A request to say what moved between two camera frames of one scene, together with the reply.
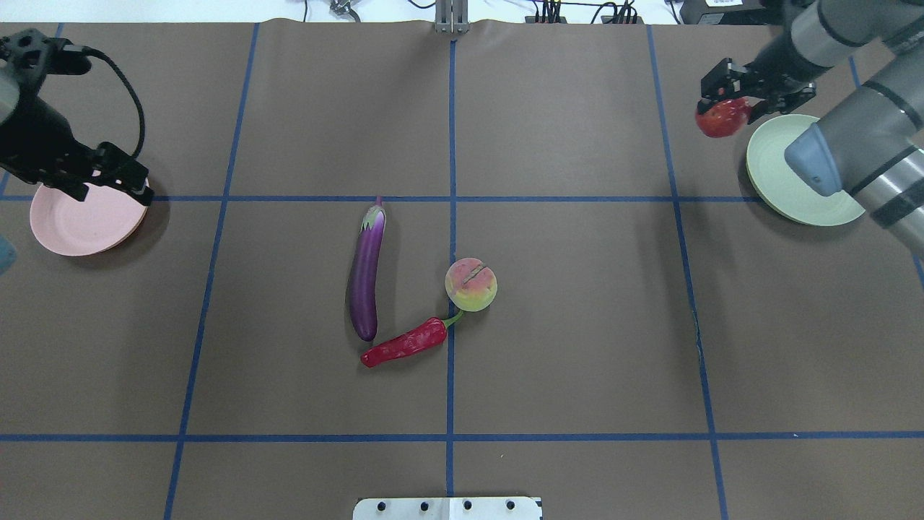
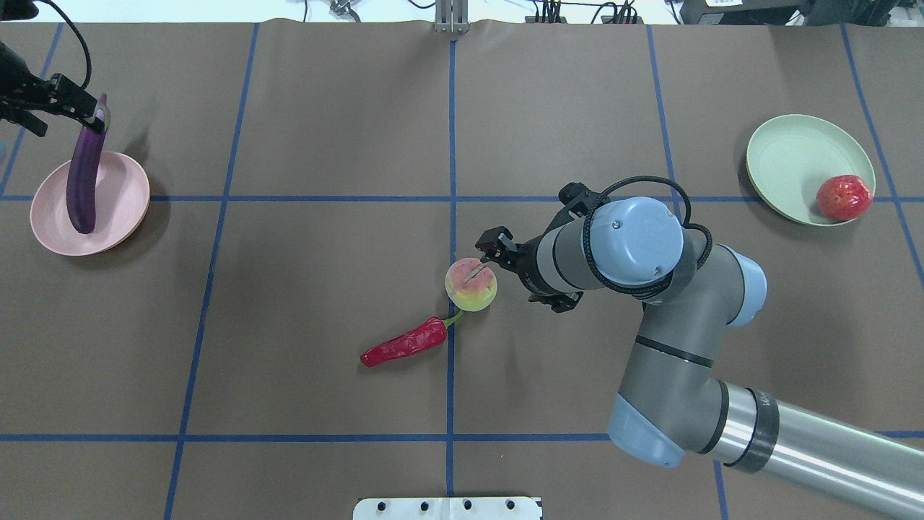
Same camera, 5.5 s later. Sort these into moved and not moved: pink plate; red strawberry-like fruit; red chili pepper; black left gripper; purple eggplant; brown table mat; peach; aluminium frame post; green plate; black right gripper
Moved: purple eggplant; black left gripper; red strawberry-like fruit; black right gripper
Not moved: aluminium frame post; green plate; red chili pepper; peach; brown table mat; pink plate
